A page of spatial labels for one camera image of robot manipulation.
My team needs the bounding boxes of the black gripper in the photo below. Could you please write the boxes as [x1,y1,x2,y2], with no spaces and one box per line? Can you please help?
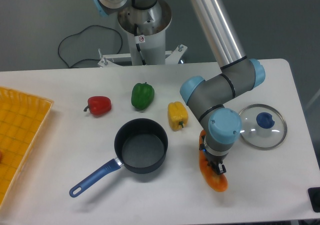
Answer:
[199,135,229,175]

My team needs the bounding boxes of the long orange bread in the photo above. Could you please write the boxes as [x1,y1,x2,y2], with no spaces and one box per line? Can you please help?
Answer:
[198,129,228,192]

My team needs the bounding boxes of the yellow bell pepper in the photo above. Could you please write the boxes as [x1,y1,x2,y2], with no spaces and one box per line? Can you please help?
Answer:
[167,101,189,131]

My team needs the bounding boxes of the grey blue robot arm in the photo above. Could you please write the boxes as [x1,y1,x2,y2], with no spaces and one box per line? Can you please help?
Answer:
[93,0,266,175]

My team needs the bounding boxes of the glass lid blue knob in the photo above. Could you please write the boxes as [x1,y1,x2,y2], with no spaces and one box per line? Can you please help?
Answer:
[239,103,288,151]

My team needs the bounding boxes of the green bell pepper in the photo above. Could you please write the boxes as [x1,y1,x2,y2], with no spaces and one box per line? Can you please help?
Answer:
[131,82,155,111]

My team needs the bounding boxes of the black device table corner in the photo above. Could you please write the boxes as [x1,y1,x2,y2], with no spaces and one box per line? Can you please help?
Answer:
[307,187,320,213]

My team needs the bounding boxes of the red bell pepper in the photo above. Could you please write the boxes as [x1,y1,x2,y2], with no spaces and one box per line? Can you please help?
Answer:
[83,96,112,116]

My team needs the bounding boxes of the yellow woven basket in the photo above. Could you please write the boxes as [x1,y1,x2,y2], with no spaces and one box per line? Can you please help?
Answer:
[0,86,54,205]

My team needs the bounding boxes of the dark saucepan blue handle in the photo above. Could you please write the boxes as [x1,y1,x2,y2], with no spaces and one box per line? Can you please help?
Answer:
[69,118,168,198]

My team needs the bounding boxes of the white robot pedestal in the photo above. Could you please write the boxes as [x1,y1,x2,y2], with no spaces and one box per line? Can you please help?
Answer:
[98,0,188,67]

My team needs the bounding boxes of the black floor cable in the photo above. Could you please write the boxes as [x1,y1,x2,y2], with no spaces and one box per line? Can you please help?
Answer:
[57,24,124,69]

